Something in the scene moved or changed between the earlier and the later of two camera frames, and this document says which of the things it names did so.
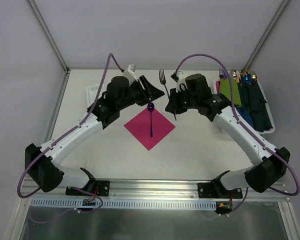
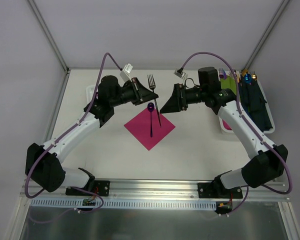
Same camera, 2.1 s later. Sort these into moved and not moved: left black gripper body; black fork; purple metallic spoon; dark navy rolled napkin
Moved: black fork
Not moved: purple metallic spoon; left black gripper body; dark navy rolled napkin
